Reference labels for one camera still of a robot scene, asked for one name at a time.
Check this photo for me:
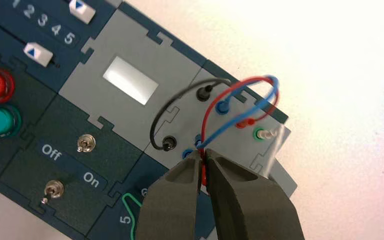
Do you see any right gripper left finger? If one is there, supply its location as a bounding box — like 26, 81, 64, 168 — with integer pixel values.
135, 149, 202, 240

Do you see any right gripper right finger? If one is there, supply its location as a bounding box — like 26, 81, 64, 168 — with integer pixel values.
205, 149, 306, 240

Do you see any red jumper wire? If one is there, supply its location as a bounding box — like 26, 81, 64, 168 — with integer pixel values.
201, 76, 280, 195

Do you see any green teardrop rotary knob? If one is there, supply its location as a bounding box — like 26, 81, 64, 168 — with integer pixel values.
121, 193, 147, 240

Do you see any white display window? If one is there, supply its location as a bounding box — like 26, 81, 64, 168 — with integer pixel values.
102, 56, 160, 106

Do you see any dark teal grey control box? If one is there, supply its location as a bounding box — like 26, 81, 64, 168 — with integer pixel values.
0, 0, 298, 240

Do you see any green push button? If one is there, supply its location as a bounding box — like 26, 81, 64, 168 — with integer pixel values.
0, 105, 22, 137

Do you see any white slider knob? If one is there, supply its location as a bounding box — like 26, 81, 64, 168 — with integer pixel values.
68, 0, 96, 25
23, 42, 54, 68

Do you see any black jumper wire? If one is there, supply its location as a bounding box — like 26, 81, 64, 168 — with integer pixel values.
149, 77, 233, 152

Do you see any white jumper wire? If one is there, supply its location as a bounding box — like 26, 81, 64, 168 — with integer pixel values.
259, 127, 287, 176

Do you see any blue jumper wire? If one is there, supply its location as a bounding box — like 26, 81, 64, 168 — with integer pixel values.
194, 75, 281, 150

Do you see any metal toggle switch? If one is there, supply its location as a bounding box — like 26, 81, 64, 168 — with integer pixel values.
76, 133, 97, 153
42, 179, 65, 205

